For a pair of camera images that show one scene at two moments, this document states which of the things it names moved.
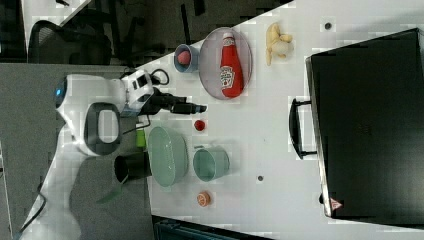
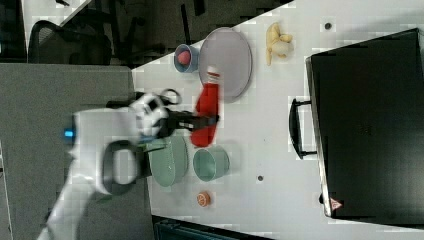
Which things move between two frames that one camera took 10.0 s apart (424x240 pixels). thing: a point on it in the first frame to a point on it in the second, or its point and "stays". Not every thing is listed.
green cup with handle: [210, 162] stays
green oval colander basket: [168, 156] stays
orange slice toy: [203, 198] stays
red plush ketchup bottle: [231, 76] to [207, 105]
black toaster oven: [365, 123] stays
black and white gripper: [142, 98] to [152, 117]
